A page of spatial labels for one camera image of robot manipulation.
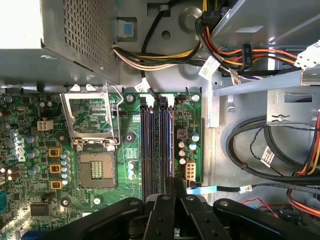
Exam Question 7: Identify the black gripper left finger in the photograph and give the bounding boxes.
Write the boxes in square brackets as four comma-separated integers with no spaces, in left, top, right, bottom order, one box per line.
[42,176,176,240]

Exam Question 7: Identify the grey power supply unit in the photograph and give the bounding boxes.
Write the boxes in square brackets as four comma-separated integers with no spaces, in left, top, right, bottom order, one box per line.
[0,0,121,86]

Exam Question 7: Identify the CPU socket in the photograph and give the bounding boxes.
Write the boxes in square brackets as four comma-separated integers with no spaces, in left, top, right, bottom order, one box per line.
[76,150,118,190]

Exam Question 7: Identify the thin black fan cable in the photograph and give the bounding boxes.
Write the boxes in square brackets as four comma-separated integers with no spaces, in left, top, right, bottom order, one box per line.
[139,0,176,101]

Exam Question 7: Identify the green Dell motherboard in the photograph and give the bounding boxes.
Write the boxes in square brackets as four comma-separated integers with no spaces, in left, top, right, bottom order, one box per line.
[0,91,203,240]

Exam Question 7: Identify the white plastic cable connector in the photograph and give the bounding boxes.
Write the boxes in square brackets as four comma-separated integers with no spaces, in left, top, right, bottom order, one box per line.
[294,48,315,70]

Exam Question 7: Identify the blue plastic case clip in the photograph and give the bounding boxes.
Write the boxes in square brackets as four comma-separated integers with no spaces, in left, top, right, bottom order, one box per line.
[117,17,137,42]

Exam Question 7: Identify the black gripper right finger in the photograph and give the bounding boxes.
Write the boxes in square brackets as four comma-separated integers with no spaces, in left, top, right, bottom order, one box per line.
[175,177,320,240]

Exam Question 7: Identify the blue tipped SATA cable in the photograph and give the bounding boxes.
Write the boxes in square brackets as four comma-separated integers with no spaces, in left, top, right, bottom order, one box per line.
[186,182,320,195]

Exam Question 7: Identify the tall white power socket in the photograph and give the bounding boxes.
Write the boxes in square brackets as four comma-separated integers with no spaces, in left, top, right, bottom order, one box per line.
[185,160,197,181]

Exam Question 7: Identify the yellow black power cable bundle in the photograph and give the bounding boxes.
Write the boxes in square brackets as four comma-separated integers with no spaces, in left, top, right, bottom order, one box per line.
[111,41,204,74]

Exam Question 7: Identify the orange yellow cable bundle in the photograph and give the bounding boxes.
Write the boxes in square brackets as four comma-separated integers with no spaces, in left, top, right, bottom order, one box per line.
[286,117,320,221]

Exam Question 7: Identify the thick black data cables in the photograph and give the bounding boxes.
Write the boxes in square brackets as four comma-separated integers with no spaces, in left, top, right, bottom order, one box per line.
[225,116,320,185]

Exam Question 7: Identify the silver drive bay cage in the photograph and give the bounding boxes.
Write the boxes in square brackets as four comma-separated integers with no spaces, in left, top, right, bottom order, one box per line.
[211,0,320,93]

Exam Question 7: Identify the orange red drive power cable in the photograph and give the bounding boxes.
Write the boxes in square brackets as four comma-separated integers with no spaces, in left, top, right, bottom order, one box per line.
[194,11,305,76]

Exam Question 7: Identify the black-clipped RAM slot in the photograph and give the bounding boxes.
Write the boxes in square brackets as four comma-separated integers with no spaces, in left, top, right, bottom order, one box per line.
[159,95,168,196]
[139,96,149,201]

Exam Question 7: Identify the wire locking lever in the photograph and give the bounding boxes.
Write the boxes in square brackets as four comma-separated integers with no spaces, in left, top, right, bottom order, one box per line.
[106,83,125,147]

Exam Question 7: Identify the white-clipped RAM slot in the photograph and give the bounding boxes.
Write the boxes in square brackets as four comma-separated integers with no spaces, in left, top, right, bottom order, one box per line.
[147,94,156,201]
[166,94,176,179]

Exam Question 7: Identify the thin red black wire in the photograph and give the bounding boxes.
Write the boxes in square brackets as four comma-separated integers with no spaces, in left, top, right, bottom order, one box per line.
[238,197,281,220]

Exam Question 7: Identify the small white power socket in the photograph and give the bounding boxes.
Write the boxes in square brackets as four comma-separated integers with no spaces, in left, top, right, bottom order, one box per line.
[36,119,54,132]

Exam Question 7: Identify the open black PC case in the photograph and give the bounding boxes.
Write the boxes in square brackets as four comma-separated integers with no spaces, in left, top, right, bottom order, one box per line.
[0,0,320,240]

